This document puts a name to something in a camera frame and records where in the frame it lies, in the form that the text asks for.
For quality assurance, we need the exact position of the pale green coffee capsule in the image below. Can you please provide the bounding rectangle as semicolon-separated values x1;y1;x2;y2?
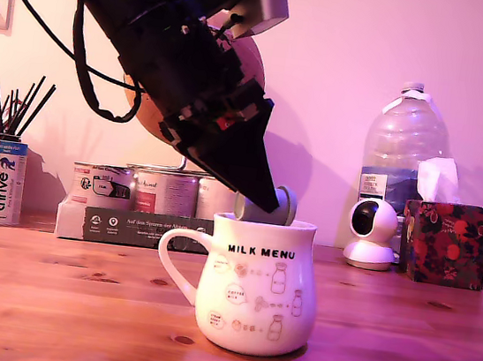
231;179;301;230

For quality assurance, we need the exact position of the silver can with flag print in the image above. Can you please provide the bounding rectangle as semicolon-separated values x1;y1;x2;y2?
193;176;242;225

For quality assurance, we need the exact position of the cork globe on metal stand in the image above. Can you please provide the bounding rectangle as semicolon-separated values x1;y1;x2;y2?
111;19;272;184

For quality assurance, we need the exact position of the silver can with red label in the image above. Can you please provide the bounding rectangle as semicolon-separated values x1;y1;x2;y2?
132;169;201;221

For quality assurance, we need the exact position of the white milk menu mug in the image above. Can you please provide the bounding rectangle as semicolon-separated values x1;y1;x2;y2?
145;201;329;361

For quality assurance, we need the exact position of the large clear water bottle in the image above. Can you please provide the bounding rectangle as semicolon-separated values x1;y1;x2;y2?
354;76;457;225

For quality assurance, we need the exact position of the grey cardboard can tray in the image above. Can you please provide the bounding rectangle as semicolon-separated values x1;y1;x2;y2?
53;199;219;259

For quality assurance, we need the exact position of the white tissue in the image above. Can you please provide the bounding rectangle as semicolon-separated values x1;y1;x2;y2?
412;154;467;207

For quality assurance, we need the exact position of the white blue thrive tube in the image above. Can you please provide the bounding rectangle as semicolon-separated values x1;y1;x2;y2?
0;139;31;229

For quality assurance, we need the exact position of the dark floral tissue box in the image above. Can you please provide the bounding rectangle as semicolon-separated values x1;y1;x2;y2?
393;196;483;293

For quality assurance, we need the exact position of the thick black cable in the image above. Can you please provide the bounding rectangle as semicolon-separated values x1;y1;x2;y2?
59;0;155;127

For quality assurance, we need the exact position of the grey camera box on bracket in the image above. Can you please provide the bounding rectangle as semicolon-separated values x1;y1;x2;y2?
207;0;292;47

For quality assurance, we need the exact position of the small white round camera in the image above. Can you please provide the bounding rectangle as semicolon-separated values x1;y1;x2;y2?
340;196;404;275

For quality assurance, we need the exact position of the thin black cable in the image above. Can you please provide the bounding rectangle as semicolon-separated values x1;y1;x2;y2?
0;0;155;91

